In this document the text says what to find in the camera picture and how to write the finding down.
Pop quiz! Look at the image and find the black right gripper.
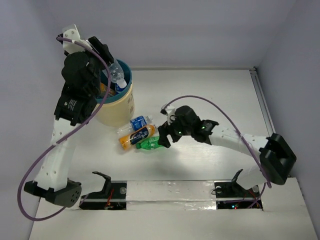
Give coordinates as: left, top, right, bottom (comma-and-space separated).
157, 112, 193, 148

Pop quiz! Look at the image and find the green plastic bottle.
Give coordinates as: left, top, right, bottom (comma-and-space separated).
135, 136, 162, 151

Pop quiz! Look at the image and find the clear bottle white cap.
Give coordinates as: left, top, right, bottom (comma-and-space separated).
109, 59, 127, 87

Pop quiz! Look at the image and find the blue label clear bottle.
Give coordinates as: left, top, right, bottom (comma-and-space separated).
115, 84, 126, 95

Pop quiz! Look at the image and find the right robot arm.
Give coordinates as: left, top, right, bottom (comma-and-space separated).
158, 105, 297, 198

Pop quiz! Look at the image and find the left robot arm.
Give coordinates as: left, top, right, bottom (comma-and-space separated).
18, 35, 112, 208

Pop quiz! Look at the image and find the teal and cream bin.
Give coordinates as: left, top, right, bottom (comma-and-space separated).
95, 59, 135, 127

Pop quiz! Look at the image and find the small blue label bottle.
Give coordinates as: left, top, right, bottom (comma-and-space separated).
117, 115, 153, 135

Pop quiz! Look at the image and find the orange bottle dark label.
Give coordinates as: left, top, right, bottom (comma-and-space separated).
118, 124, 158, 150

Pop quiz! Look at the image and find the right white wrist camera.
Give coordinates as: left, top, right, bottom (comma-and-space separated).
160, 103, 176, 125

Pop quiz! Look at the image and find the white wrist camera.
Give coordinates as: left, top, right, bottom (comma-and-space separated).
57, 24, 89, 55
160, 103, 176, 125

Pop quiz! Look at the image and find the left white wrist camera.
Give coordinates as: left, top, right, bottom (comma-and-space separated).
57, 24, 89, 55

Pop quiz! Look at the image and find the silver taped front rail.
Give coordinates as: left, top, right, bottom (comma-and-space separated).
79, 180, 263, 211

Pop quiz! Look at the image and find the aluminium side rail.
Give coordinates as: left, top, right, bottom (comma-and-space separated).
249, 66, 290, 178

